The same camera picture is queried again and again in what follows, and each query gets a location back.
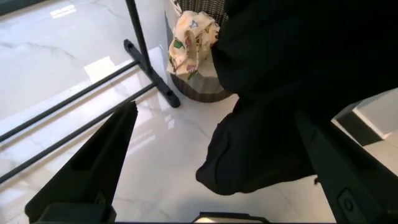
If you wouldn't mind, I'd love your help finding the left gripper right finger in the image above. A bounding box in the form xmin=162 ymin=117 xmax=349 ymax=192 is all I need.
xmin=295 ymin=108 xmax=398 ymax=224

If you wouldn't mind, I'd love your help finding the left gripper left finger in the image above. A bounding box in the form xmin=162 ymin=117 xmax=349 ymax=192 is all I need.
xmin=24 ymin=101 xmax=139 ymax=223

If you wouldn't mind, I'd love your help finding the black garment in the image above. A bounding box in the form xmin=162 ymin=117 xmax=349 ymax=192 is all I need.
xmin=195 ymin=0 xmax=398 ymax=196

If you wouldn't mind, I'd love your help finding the black clothes rack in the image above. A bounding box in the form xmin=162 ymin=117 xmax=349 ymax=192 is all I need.
xmin=0 ymin=0 xmax=182 ymax=185

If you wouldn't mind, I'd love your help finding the white laundry basket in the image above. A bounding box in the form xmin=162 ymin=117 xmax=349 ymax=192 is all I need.
xmin=169 ymin=0 xmax=234 ymax=103

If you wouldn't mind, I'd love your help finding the cream printed garment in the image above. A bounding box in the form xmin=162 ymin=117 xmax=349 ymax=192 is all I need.
xmin=167 ymin=11 xmax=221 ymax=82

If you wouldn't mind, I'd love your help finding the window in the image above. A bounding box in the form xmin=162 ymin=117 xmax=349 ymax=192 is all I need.
xmin=0 ymin=0 xmax=43 ymax=16

